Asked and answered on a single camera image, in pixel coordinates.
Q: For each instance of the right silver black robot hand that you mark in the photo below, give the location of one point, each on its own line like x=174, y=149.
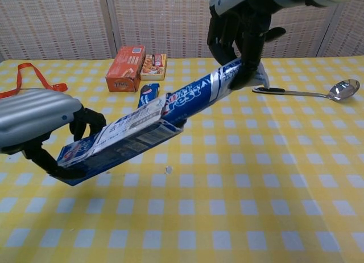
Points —
x=250, y=24

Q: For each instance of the blue white Crest toothpaste tube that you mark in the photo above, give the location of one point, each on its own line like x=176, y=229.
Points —
x=193, y=96

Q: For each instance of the small white paper scrap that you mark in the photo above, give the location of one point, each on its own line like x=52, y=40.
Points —
x=168, y=169

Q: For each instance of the blue white Crest toothpaste box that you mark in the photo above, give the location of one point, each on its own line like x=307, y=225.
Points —
x=130, y=144

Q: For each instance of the yellow snack box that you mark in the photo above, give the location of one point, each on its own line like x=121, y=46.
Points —
x=153, y=66

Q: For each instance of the blue cookie packet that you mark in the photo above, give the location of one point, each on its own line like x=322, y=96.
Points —
x=148, y=90

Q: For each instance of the yellow white checked tablecloth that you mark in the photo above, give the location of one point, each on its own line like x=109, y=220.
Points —
x=227, y=203

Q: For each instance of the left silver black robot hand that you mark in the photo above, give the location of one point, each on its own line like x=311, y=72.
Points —
x=34, y=112

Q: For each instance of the orange cardboard box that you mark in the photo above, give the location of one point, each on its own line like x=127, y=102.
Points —
x=125, y=66

